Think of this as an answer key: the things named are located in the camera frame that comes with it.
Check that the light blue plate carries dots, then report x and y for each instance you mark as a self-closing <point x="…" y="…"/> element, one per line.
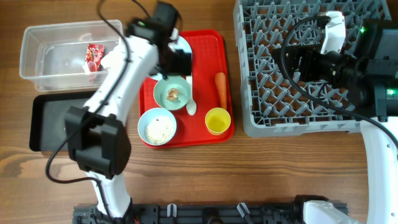
<point x="181" y="44"/>

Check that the white plastic spoon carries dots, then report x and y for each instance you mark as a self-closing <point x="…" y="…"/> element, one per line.
<point x="191" y="105"/>

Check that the red snack wrapper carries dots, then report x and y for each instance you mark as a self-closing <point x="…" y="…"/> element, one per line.
<point x="94" y="54"/>

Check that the green bowl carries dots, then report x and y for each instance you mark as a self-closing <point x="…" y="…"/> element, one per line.
<point x="161" y="88"/>

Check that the clear plastic waste bin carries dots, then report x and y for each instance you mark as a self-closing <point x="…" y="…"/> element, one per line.
<point x="52" y="56"/>

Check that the brown food scrap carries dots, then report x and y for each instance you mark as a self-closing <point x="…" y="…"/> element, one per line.
<point x="172" y="94"/>

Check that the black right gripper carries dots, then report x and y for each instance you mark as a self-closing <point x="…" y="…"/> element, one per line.
<point x="298" y="64"/>

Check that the red serving tray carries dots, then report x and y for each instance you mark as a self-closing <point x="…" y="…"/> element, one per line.
<point x="208" y="60"/>

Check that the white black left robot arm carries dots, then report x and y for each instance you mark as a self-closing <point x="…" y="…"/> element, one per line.
<point x="96" y="135"/>

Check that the yellow plastic cup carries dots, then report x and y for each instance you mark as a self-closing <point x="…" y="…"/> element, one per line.
<point x="217" y="121"/>

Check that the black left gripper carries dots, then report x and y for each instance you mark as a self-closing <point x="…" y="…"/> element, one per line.
<point x="183" y="65"/>

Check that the light blue rice bowl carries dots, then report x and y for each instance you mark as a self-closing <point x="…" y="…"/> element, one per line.
<point x="148" y="116"/>

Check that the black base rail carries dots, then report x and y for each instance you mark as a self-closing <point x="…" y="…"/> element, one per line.
<point x="267" y="213"/>

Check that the black waste tray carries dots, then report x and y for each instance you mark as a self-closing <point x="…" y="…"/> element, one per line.
<point x="47" y="128"/>

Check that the grey dishwasher rack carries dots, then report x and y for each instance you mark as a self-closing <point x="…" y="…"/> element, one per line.
<point x="271" y="106"/>

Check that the orange carrot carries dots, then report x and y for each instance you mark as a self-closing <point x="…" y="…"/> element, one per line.
<point x="220" y="80"/>

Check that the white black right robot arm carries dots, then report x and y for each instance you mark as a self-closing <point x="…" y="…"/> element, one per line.
<point x="370" y="77"/>

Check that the white rice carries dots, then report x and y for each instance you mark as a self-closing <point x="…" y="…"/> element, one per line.
<point x="160" y="130"/>

